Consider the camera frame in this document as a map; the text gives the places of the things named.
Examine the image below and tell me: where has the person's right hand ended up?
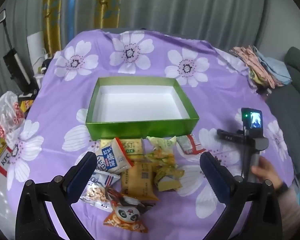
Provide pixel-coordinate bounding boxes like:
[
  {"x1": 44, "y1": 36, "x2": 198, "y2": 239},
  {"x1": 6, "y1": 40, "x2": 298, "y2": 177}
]
[{"x1": 250, "y1": 157, "x2": 283, "y2": 190}]

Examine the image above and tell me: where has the yellow green cracker packet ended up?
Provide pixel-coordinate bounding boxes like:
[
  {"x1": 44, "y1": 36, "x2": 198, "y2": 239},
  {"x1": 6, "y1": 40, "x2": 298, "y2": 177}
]
[{"x1": 100, "y1": 138, "x2": 144, "y2": 161}]

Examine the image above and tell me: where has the gold patterned curtain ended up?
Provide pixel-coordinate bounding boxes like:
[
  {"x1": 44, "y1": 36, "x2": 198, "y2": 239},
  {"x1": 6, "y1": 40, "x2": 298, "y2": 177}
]
[{"x1": 43, "y1": 0, "x2": 121, "y2": 53}]

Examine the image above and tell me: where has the purple floral bedsheet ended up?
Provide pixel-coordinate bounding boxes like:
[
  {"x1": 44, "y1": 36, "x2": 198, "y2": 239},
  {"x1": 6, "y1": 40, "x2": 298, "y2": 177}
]
[{"x1": 6, "y1": 29, "x2": 294, "y2": 240}]

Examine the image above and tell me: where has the red white paper bag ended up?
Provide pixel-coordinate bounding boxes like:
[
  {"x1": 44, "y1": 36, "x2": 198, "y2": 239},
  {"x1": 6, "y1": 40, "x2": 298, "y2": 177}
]
[{"x1": 0, "y1": 135, "x2": 18, "y2": 176}]

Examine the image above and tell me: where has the black wristwatch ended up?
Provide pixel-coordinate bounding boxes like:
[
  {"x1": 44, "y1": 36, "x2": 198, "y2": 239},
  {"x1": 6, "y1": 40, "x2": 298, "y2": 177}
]
[{"x1": 275, "y1": 182, "x2": 289, "y2": 196}]

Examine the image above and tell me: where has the white board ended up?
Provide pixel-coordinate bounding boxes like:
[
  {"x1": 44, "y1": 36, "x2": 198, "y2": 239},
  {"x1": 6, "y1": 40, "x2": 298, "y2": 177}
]
[{"x1": 27, "y1": 31, "x2": 49, "y2": 67}]

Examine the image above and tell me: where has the white red plastic bag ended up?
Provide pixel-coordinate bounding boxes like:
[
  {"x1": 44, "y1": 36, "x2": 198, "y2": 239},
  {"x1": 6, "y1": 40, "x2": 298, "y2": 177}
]
[{"x1": 0, "y1": 91, "x2": 25, "y2": 140}]

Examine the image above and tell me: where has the green cardboard box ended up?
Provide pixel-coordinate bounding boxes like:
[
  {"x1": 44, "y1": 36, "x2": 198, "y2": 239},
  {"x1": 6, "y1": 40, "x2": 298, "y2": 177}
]
[{"x1": 85, "y1": 77, "x2": 199, "y2": 140}]

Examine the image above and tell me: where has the grey curtain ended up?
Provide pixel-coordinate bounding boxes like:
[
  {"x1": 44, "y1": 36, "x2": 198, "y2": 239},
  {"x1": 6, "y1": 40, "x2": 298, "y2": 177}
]
[{"x1": 0, "y1": 0, "x2": 300, "y2": 90}]

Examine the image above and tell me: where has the white blue red-edged packet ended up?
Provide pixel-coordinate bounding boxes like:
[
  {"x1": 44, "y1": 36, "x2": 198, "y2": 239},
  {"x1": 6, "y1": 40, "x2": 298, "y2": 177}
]
[{"x1": 96, "y1": 137, "x2": 135, "y2": 174}]

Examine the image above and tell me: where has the tan cake packet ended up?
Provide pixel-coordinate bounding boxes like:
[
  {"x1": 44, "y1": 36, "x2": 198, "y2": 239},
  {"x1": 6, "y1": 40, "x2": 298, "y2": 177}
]
[{"x1": 121, "y1": 160, "x2": 160, "y2": 202}]

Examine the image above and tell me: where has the person's right forearm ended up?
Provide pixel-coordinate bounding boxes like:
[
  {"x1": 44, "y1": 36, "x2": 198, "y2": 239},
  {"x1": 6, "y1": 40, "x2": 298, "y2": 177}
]
[{"x1": 276, "y1": 187, "x2": 300, "y2": 240}]

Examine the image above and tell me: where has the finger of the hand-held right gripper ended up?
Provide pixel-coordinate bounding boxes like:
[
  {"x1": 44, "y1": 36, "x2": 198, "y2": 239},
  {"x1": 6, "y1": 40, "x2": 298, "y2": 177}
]
[{"x1": 217, "y1": 129, "x2": 244, "y2": 144}]

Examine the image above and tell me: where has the pile of folded clothes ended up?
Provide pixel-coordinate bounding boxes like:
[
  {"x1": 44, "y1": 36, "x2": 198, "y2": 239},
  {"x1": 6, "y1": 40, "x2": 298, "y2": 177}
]
[{"x1": 230, "y1": 45, "x2": 292, "y2": 92}]

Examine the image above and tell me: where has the black upright vacuum cleaner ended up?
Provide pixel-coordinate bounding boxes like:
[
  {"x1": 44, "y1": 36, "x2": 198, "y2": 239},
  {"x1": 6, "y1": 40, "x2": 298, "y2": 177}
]
[{"x1": 0, "y1": 9, "x2": 39, "y2": 98}]

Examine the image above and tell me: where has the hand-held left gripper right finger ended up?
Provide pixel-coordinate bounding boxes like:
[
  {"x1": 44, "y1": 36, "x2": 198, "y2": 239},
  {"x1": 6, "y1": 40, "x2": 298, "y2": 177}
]
[{"x1": 199, "y1": 152, "x2": 283, "y2": 240}]

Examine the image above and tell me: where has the clear white peanut packet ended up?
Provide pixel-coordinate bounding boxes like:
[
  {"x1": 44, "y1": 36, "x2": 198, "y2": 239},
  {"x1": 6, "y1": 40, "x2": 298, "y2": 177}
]
[{"x1": 80, "y1": 169, "x2": 121, "y2": 209}]

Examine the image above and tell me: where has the orange panda snack packet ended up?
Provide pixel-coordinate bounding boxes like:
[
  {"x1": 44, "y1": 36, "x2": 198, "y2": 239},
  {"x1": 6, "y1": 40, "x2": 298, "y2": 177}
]
[{"x1": 104, "y1": 187, "x2": 157, "y2": 232}]

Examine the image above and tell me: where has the grey sofa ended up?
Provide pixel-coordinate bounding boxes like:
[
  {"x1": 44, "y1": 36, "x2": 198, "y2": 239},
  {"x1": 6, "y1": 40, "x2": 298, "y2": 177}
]
[{"x1": 265, "y1": 46, "x2": 300, "y2": 180}]

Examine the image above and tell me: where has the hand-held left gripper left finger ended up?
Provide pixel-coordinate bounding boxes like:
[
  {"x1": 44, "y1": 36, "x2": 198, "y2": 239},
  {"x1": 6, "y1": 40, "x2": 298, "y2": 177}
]
[{"x1": 15, "y1": 152, "x2": 98, "y2": 240}]

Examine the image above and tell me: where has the red grey snack packet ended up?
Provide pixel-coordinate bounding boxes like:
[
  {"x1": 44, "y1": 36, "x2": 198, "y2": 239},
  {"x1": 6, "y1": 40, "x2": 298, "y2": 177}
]
[{"x1": 177, "y1": 134, "x2": 206, "y2": 155}]

